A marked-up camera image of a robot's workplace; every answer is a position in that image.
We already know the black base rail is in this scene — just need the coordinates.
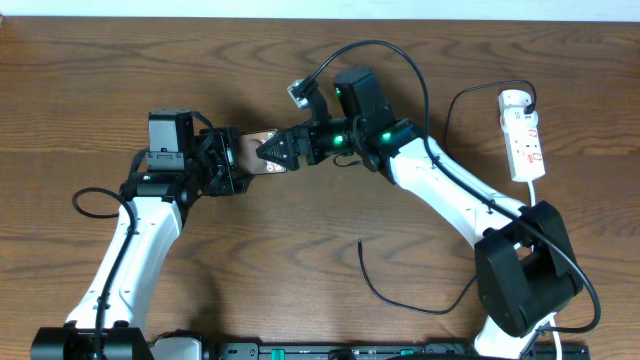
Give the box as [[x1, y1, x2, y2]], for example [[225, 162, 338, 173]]
[[144, 341, 591, 360]]

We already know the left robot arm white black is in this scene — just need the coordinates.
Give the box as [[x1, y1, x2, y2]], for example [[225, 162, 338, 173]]
[[30, 109, 249, 359]]

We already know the black charger cable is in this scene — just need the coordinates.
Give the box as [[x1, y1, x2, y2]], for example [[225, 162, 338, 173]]
[[356, 79, 538, 316]]

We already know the white power strip cord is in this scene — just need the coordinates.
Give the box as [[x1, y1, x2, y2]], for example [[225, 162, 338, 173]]
[[526, 180, 563, 360]]

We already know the white power strip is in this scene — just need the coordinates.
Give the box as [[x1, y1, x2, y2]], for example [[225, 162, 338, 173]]
[[498, 89, 545, 183]]

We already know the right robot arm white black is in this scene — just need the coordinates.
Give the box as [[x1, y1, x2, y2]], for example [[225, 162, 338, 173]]
[[257, 67, 584, 359]]

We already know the smartphone with bronze screen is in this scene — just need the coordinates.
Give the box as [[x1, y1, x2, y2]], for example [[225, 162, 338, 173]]
[[236, 128, 288, 176]]

